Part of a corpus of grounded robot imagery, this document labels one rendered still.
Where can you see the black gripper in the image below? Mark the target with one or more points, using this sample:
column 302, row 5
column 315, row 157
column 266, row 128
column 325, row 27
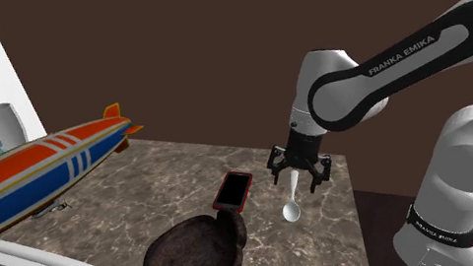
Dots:
column 303, row 146

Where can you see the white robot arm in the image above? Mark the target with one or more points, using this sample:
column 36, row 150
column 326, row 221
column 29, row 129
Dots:
column 465, row 155

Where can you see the white spoon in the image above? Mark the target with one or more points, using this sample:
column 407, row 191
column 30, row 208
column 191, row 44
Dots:
column 292, row 208

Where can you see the red-cased black phone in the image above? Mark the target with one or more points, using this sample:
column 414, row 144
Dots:
column 232, row 190

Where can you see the orange and blue toy airship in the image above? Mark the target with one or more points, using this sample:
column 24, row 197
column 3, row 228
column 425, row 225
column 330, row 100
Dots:
column 21, row 182

